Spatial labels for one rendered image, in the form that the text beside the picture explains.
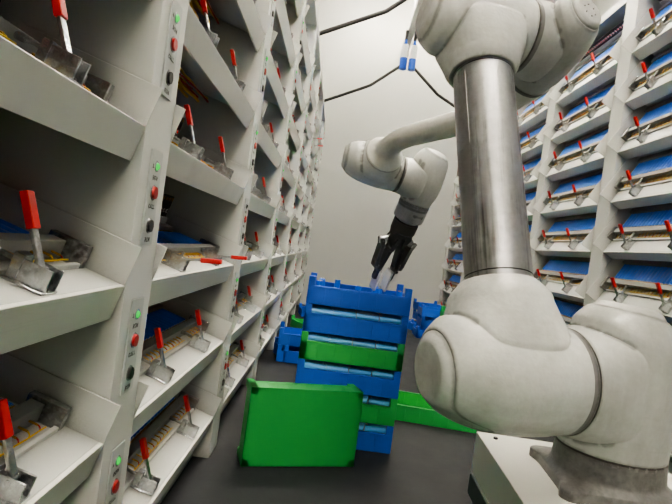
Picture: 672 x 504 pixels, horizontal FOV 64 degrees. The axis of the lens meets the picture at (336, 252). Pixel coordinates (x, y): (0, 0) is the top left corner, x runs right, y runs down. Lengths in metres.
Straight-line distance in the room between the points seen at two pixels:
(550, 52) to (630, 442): 0.65
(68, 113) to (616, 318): 0.73
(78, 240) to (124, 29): 0.26
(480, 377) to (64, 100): 0.55
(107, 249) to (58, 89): 0.24
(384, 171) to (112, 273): 0.89
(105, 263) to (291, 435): 0.87
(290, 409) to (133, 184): 0.87
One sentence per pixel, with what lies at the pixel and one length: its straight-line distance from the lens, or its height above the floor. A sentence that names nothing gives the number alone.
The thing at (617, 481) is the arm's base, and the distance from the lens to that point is 0.89.
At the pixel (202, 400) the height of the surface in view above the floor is 0.14.
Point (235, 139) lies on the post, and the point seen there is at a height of 0.80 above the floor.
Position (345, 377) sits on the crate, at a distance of 1.59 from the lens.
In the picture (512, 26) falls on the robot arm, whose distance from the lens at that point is 1.01.
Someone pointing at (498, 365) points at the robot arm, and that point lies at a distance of 0.72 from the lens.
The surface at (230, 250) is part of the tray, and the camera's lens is 1.37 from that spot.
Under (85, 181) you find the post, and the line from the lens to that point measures 0.72.
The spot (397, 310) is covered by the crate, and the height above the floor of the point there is 0.41.
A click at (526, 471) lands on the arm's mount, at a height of 0.27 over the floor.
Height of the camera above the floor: 0.57
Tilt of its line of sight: 1 degrees down
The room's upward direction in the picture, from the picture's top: 8 degrees clockwise
